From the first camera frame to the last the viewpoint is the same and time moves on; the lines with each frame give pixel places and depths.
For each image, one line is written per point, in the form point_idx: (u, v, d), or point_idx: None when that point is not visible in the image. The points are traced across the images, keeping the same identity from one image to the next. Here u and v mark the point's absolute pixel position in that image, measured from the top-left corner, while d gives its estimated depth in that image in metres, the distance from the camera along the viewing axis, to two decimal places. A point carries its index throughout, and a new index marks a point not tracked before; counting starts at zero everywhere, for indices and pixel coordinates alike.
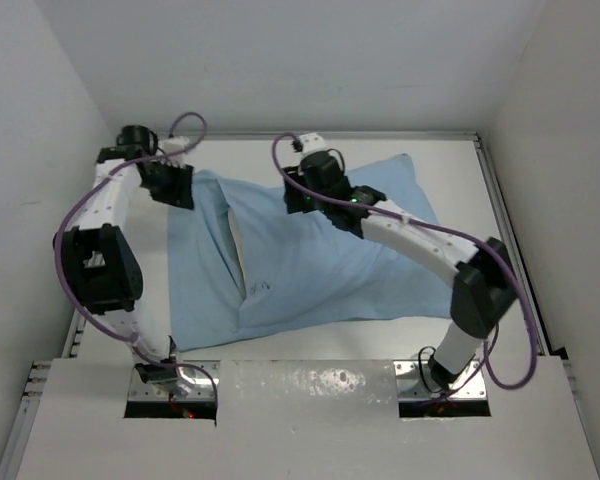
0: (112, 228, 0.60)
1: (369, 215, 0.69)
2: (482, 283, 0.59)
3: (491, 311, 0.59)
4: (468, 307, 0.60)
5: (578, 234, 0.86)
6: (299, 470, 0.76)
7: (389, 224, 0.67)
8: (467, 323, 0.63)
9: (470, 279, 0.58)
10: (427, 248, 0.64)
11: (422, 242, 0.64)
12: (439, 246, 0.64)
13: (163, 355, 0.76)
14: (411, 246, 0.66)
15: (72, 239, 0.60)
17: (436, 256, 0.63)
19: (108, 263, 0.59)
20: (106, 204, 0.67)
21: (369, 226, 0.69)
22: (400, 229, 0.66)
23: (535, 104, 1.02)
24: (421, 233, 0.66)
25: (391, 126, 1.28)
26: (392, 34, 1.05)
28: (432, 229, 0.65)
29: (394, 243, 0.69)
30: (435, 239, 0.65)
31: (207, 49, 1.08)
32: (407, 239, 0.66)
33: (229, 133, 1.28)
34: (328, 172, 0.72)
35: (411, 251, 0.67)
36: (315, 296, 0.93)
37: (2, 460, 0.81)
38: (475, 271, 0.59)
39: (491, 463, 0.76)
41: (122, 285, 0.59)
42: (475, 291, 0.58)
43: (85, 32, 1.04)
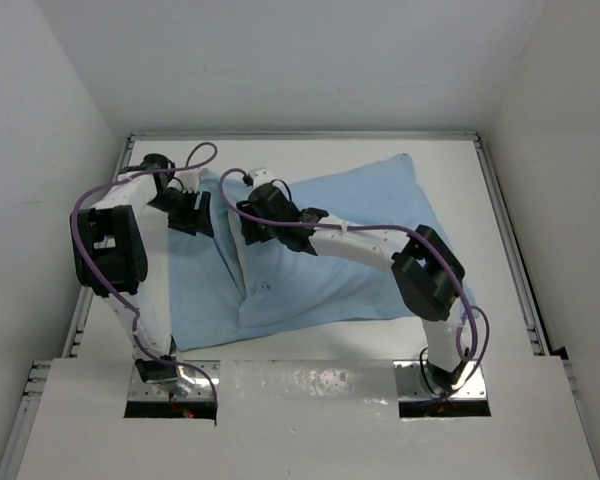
0: (125, 207, 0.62)
1: (315, 231, 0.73)
2: (420, 268, 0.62)
3: (435, 293, 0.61)
4: (415, 294, 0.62)
5: (580, 234, 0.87)
6: (299, 470, 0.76)
7: (330, 235, 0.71)
8: (421, 310, 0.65)
9: (406, 266, 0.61)
10: (365, 248, 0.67)
11: (360, 243, 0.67)
12: (376, 242, 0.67)
13: (163, 350, 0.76)
14: (354, 251, 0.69)
15: (88, 214, 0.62)
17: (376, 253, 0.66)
19: (120, 241, 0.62)
20: (123, 194, 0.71)
21: (316, 241, 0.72)
22: (341, 236, 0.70)
23: (534, 103, 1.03)
24: (359, 236, 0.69)
25: (391, 126, 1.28)
26: (391, 34, 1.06)
28: (366, 229, 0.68)
29: (339, 252, 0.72)
30: (372, 238, 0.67)
31: (207, 49, 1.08)
32: (348, 247, 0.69)
33: (228, 133, 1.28)
34: (274, 199, 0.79)
35: (356, 255, 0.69)
36: (314, 296, 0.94)
37: (2, 461, 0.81)
38: (409, 258, 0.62)
39: (492, 463, 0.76)
41: (129, 263, 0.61)
42: (413, 276, 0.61)
43: (86, 33, 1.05)
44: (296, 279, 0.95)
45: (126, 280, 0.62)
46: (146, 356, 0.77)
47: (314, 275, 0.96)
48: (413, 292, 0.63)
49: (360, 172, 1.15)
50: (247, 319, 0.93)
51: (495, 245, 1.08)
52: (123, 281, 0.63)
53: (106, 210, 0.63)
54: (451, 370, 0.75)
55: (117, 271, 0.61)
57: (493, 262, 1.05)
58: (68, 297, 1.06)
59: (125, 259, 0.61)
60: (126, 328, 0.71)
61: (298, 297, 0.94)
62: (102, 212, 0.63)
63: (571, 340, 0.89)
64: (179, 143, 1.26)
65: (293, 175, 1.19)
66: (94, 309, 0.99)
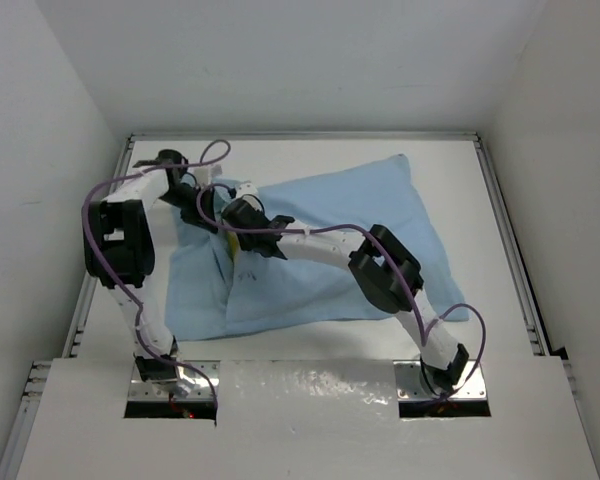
0: (138, 201, 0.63)
1: (282, 237, 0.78)
2: (373, 264, 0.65)
3: (392, 286, 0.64)
4: (374, 290, 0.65)
5: (579, 234, 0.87)
6: (299, 470, 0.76)
7: (294, 240, 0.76)
8: (383, 304, 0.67)
9: (361, 264, 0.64)
10: (326, 248, 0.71)
11: (320, 245, 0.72)
12: (335, 243, 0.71)
13: (165, 349, 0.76)
14: (316, 252, 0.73)
15: (99, 206, 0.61)
17: (334, 254, 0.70)
19: (130, 235, 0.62)
20: (136, 189, 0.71)
21: (283, 245, 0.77)
22: (303, 239, 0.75)
23: (534, 104, 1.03)
24: (318, 240, 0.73)
25: (391, 127, 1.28)
26: (391, 35, 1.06)
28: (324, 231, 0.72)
29: (305, 255, 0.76)
30: (330, 240, 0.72)
31: (207, 50, 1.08)
32: (310, 249, 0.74)
33: (227, 133, 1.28)
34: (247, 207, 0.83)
35: (319, 257, 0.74)
36: (304, 294, 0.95)
37: (1, 461, 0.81)
38: (363, 255, 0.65)
39: (492, 463, 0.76)
41: (137, 256, 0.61)
42: (367, 271, 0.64)
43: (85, 34, 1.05)
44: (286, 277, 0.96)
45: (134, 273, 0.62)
46: (147, 354, 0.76)
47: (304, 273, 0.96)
48: (370, 286, 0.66)
49: (357, 172, 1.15)
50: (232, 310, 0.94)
51: (495, 245, 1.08)
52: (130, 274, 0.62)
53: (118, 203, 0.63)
54: (444, 369, 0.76)
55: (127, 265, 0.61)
57: (493, 262, 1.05)
58: (68, 296, 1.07)
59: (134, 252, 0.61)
60: (129, 322, 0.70)
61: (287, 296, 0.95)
62: (113, 206, 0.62)
63: (571, 340, 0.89)
64: (179, 143, 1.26)
65: (293, 174, 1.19)
66: (94, 309, 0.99)
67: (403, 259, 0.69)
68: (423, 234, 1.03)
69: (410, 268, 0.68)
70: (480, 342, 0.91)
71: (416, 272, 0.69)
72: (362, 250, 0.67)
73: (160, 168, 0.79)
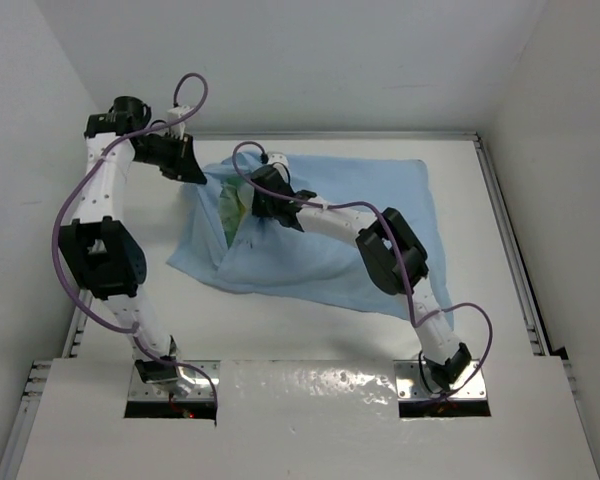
0: (113, 223, 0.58)
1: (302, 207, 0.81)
2: (380, 244, 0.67)
3: (394, 269, 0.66)
4: (376, 268, 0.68)
5: (579, 233, 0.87)
6: (299, 471, 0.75)
7: (313, 212, 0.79)
8: (381, 282, 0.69)
9: (367, 240, 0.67)
10: (339, 224, 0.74)
11: (334, 220, 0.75)
12: (348, 219, 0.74)
13: (163, 351, 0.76)
14: (329, 226, 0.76)
15: (73, 231, 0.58)
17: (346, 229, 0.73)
19: (112, 253, 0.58)
20: (104, 190, 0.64)
21: (301, 216, 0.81)
22: (321, 211, 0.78)
23: (534, 104, 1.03)
24: (334, 215, 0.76)
25: (391, 127, 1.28)
26: (390, 35, 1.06)
28: (340, 207, 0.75)
29: (320, 228, 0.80)
30: (345, 216, 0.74)
31: (207, 50, 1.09)
32: (326, 222, 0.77)
33: (227, 134, 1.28)
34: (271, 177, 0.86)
35: (331, 232, 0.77)
36: (298, 269, 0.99)
37: (1, 461, 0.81)
38: (372, 233, 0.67)
39: (492, 463, 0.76)
41: (126, 273, 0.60)
42: (373, 250, 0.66)
43: (85, 34, 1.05)
44: (282, 250, 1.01)
45: (127, 286, 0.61)
46: (146, 356, 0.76)
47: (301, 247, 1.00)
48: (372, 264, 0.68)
49: (363, 165, 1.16)
50: (227, 270, 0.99)
51: (495, 245, 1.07)
52: (124, 285, 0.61)
53: (92, 225, 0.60)
54: (442, 363, 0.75)
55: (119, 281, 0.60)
57: (493, 262, 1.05)
58: (68, 297, 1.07)
59: (125, 270, 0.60)
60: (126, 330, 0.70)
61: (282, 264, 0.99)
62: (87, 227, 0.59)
63: (571, 340, 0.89)
64: None
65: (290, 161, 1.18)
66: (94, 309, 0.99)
67: (410, 245, 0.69)
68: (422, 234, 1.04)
69: (416, 255, 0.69)
70: (485, 343, 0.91)
71: (421, 259, 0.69)
72: (373, 229, 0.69)
73: (121, 141, 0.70)
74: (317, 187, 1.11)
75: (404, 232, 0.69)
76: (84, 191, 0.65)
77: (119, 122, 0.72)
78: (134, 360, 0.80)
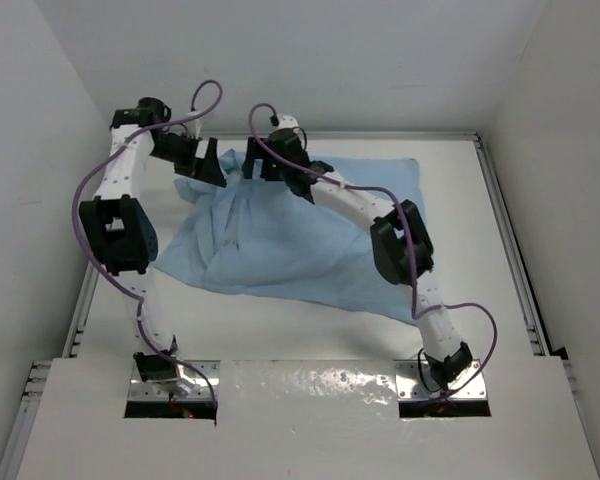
0: (133, 201, 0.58)
1: (318, 183, 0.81)
2: (394, 235, 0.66)
3: (401, 261, 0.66)
4: (384, 258, 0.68)
5: (579, 233, 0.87)
6: (299, 471, 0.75)
7: (329, 187, 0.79)
8: (385, 270, 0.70)
9: (381, 230, 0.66)
10: (355, 206, 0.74)
11: (350, 201, 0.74)
12: (364, 204, 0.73)
13: (166, 346, 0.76)
14: (344, 207, 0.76)
15: (95, 204, 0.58)
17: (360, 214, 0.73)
19: (129, 229, 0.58)
20: (124, 172, 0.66)
21: (316, 191, 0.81)
22: (339, 187, 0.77)
23: (534, 104, 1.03)
24: (350, 196, 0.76)
25: (391, 127, 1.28)
26: (390, 35, 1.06)
28: (359, 190, 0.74)
29: (334, 206, 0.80)
30: (362, 200, 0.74)
31: (207, 51, 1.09)
32: (341, 201, 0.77)
33: (228, 134, 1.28)
34: (288, 146, 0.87)
35: (345, 211, 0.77)
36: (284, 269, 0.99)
37: (1, 461, 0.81)
38: (388, 224, 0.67)
39: (492, 463, 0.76)
41: (142, 251, 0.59)
42: (385, 239, 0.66)
43: (85, 34, 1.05)
44: (269, 251, 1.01)
45: (141, 262, 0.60)
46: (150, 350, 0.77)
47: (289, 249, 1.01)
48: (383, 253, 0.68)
49: (352, 164, 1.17)
50: (214, 271, 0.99)
51: (495, 245, 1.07)
52: (136, 263, 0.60)
53: (113, 200, 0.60)
54: (442, 361, 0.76)
55: (134, 255, 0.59)
57: (492, 262, 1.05)
58: (68, 296, 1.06)
59: (139, 245, 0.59)
60: (132, 313, 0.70)
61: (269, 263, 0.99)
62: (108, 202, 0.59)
63: (571, 340, 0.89)
64: None
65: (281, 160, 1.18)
66: (94, 309, 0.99)
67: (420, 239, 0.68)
68: None
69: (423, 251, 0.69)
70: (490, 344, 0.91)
71: (427, 253, 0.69)
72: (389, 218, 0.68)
73: (143, 132, 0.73)
74: None
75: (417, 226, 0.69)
76: (105, 174, 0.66)
77: (141, 115, 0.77)
78: (137, 353, 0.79)
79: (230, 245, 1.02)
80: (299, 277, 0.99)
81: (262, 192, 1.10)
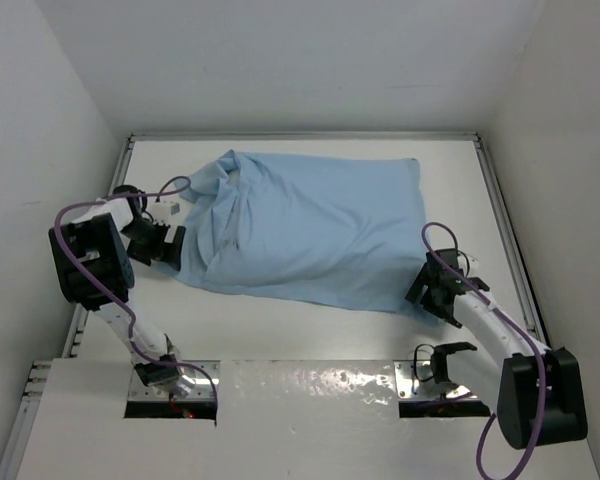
0: (107, 215, 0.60)
1: (467, 293, 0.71)
2: (532, 381, 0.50)
3: (531, 419, 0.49)
4: (510, 404, 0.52)
5: (580, 234, 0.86)
6: (299, 471, 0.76)
7: (474, 303, 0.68)
8: (507, 426, 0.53)
9: (517, 368, 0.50)
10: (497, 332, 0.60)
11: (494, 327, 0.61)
12: (508, 336, 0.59)
13: (162, 353, 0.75)
14: (484, 330, 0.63)
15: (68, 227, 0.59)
17: (502, 344, 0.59)
19: (104, 248, 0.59)
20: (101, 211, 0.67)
21: (461, 302, 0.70)
22: (487, 306, 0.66)
23: (534, 104, 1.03)
24: (499, 323, 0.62)
25: (391, 126, 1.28)
26: (390, 35, 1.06)
28: (510, 319, 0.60)
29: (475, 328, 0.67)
30: (509, 332, 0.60)
31: (207, 51, 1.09)
32: (484, 324, 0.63)
33: (227, 133, 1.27)
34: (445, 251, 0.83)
35: (483, 336, 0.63)
36: (281, 269, 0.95)
37: (2, 462, 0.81)
38: (527, 364, 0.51)
39: (491, 463, 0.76)
41: (117, 271, 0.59)
42: (518, 383, 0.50)
43: (84, 33, 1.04)
44: (267, 248, 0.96)
45: (123, 282, 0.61)
46: (145, 359, 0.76)
47: (287, 246, 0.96)
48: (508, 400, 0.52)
49: (351, 164, 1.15)
50: (213, 271, 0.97)
51: (495, 246, 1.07)
52: (116, 288, 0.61)
53: (86, 222, 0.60)
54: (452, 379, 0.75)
55: (115, 274, 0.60)
57: (492, 262, 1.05)
58: None
59: (114, 262, 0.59)
60: (123, 336, 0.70)
61: (267, 262, 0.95)
62: (81, 225, 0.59)
63: (571, 340, 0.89)
64: (178, 142, 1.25)
65: (275, 154, 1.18)
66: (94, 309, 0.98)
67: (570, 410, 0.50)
68: (411, 235, 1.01)
69: (568, 422, 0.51)
70: None
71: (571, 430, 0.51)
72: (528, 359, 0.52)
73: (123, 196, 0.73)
74: (306, 186, 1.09)
75: (567, 389, 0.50)
76: None
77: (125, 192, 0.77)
78: (135, 364, 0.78)
79: (230, 245, 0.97)
80: (299, 276, 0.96)
81: (262, 192, 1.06)
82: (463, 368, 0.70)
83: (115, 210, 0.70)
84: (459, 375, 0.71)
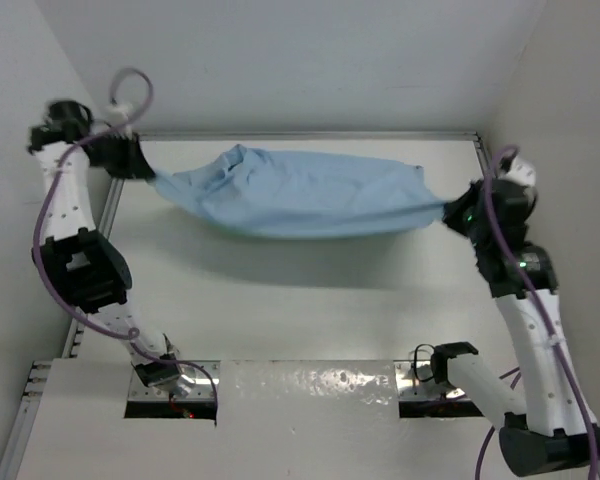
0: (95, 231, 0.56)
1: (525, 295, 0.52)
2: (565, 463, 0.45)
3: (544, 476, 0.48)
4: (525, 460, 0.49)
5: (579, 234, 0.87)
6: (299, 471, 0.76)
7: (527, 317, 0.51)
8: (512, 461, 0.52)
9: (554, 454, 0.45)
10: (545, 387, 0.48)
11: (546, 379, 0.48)
12: (558, 396, 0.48)
13: (162, 352, 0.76)
14: (532, 366, 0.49)
15: (52, 247, 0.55)
17: (546, 405, 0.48)
19: (96, 261, 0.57)
20: (73, 204, 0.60)
21: (513, 302, 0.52)
22: (547, 339, 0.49)
23: (534, 103, 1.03)
24: (553, 369, 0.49)
25: (391, 127, 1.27)
26: (389, 35, 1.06)
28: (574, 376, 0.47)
29: (515, 338, 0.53)
30: (560, 386, 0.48)
31: (206, 50, 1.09)
32: (533, 358, 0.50)
33: (226, 133, 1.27)
34: (511, 210, 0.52)
35: (525, 365, 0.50)
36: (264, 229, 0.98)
37: (2, 463, 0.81)
38: (564, 443, 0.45)
39: (492, 462, 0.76)
41: (115, 282, 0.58)
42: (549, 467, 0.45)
43: (84, 34, 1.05)
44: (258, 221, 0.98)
45: (119, 285, 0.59)
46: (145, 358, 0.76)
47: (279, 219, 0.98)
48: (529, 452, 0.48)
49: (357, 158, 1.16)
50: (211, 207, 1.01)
51: None
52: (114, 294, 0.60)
53: (69, 236, 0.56)
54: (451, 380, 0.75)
55: (112, 279, 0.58)
57: None
58: None
59: (110, 275, 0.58)
60: None
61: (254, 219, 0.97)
62: (65, 241, 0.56)
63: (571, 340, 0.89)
64: (177, 143, 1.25)
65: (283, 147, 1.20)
66: None
67: None
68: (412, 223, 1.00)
69: None
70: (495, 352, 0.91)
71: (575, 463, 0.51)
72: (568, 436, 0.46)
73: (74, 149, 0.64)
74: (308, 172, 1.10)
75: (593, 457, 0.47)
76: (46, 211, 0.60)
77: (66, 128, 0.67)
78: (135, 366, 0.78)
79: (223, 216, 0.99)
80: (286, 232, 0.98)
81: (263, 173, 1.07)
82: (465, 369, 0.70)
83: (80, 184, 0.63)
84: (459, 375, 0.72)
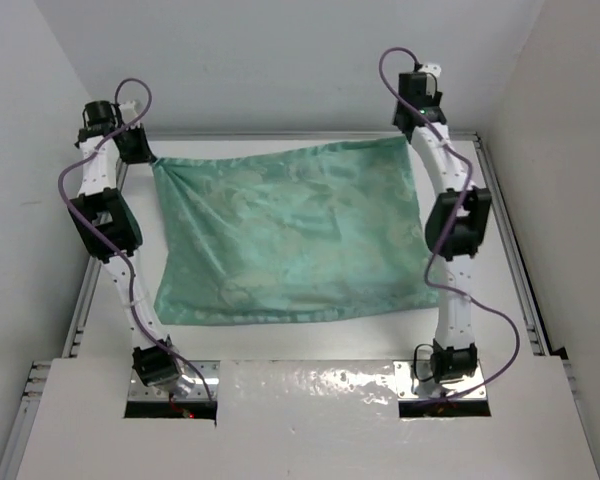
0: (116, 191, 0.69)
1: (423, 128, 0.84)
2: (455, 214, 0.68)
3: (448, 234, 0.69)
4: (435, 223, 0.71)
5: (578, 234, 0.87)
6: (298, 471, 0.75)
7: (430, 139, 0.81)
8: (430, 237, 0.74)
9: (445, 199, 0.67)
10: (438, 170, 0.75)
11: (439, 164, 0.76)
12: (449, 171, 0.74)
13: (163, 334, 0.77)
14: (431, 163, 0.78)
15: (81, 200, 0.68)
17: (443, 178, 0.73)
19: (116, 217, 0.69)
20: (101, 173, 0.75)
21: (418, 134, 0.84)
22: (438, 143, 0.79)
23: (533, 102, 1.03)
24: (444, 156, 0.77)
25: (392, 128, 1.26)
26: (387, 33, 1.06)
28: (453, 159, 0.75)
29: (425, 157, 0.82)
30: (451, 165, 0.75)
31: (205, 50, 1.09)
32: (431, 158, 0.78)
33: (225, 132, 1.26)
34: (414, 87, 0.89)
35: (429, 167, 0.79)
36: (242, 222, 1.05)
37: (2, 463, 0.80)
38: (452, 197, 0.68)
39: (495, 464, 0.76)
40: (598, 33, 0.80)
41: (127, 232, 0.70)
42: (445, 210, 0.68)
43: (83, 33, 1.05)
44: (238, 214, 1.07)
45: (127, 227, 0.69)
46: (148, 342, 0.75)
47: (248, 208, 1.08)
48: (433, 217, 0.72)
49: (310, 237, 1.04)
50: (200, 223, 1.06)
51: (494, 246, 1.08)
52: (122, 240, 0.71)
53: (95, 193, 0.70)
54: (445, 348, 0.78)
55: (120, 219, 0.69)
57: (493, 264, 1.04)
58: (68, 297, 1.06)
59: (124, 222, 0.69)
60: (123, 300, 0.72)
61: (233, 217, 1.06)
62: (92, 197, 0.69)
63: (571, 340, 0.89)
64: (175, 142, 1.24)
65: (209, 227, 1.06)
66: (93, 309, 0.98)
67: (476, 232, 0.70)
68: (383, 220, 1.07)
69: (470, 237, 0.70)
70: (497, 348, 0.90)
71: (473, 240, 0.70)
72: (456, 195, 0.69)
73: (108, 139, 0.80)
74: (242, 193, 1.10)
75: (476, 216, 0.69)
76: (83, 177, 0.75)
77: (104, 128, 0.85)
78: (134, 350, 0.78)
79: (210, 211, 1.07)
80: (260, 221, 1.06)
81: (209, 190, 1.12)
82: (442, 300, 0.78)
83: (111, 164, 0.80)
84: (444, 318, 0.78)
